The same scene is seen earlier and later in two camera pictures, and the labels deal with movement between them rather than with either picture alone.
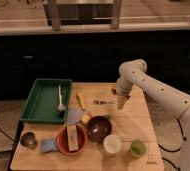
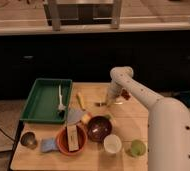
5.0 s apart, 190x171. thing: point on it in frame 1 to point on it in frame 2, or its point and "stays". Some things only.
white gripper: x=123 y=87 to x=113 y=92
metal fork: x=101 y=102 stays
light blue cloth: x=74 y=116 stays
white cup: x=112 y=143 stays
